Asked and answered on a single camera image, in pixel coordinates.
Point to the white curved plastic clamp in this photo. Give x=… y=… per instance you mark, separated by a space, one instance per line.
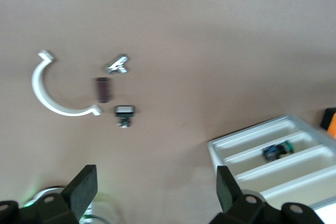
x=35 y=85

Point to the white drawer cabinet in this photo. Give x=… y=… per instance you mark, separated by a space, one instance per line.
x=328 y=214

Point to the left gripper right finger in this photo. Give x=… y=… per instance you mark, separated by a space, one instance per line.
x=228 y=195

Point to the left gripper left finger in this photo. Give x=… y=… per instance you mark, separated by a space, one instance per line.
x=78 y=195

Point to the square white push button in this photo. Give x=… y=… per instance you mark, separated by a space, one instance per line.
x=124 y=110

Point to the orange button enclosure box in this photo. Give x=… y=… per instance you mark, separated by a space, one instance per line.
x=332 y=121

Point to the white plastic drawer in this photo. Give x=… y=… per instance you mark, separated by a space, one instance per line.
x=249 y=136
x=288 y=171
x=241 y=159

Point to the green push button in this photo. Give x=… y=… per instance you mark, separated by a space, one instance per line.
x=273 y=153

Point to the dark brown ribbed block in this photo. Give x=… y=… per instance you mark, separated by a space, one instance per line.
x=103 y=90

